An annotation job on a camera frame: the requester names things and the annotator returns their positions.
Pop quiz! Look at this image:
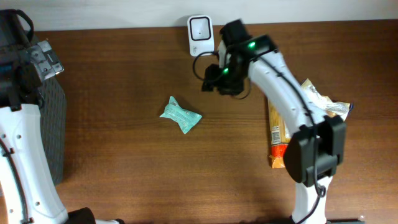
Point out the mint green tissue packet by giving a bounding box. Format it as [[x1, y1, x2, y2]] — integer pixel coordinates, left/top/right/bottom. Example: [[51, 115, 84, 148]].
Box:
[[160, 96, 202, 134]]

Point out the red orange pasta packet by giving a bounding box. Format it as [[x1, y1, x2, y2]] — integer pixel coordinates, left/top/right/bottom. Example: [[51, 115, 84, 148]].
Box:
[[268, 100, 291, 169]]

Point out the yellow white snack bag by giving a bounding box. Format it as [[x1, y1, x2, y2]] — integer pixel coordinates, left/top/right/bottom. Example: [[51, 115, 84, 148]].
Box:
[[301, 79, 353, 121]]

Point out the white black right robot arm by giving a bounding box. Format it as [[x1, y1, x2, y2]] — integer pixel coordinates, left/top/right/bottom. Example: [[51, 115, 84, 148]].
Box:
[[201, 19, 346, 223]]

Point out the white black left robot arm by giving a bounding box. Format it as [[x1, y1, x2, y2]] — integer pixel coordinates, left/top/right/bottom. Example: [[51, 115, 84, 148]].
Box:
[[1, 9, 99, 223]]

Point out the white barcode scanner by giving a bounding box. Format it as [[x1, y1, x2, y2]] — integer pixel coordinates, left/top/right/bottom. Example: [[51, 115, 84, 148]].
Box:
[[187, 15, 215, 57]]

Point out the grey plastic shopping basket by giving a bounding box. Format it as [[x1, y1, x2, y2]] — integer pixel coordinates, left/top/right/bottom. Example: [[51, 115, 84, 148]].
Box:
[[39, 77, 67, 185]]

